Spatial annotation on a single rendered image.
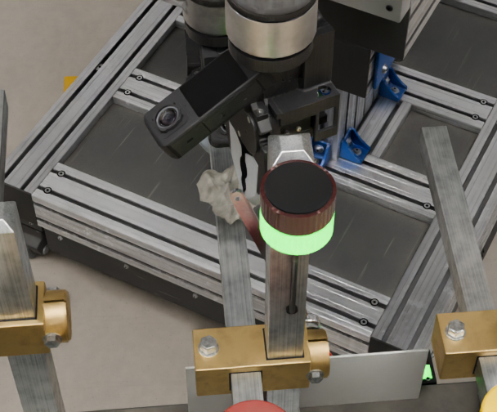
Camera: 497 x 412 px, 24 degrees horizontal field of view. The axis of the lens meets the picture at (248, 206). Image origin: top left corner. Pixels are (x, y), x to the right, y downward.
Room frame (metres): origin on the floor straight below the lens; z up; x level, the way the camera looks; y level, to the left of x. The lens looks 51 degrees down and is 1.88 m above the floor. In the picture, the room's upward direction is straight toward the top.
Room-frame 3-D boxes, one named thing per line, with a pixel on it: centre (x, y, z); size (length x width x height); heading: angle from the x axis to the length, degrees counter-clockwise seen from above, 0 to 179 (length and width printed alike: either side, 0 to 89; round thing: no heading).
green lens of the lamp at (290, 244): (0.60, -0.04, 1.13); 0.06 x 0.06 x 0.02
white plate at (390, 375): (0.68, -0.06, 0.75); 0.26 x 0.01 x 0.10; 95
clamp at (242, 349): (0.65, -0.01, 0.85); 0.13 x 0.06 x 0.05; 95
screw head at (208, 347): (0.64, 0.04, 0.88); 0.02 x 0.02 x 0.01
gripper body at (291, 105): (0.74, -0.03, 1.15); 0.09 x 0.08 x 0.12; 115
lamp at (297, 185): (0.60, -0.04, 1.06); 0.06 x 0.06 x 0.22; 5
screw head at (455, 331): (0.67, -0.21, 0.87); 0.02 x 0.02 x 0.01
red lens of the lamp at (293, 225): (0.60, -0.04, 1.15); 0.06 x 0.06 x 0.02
